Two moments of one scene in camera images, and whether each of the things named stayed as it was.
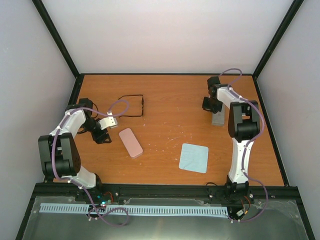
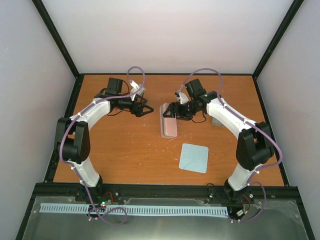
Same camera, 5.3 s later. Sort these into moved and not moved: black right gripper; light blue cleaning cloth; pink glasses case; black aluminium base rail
Moved: pink glasses case; black right gripper
Not moved: light blue cleaning cloth; black aluminium base rail
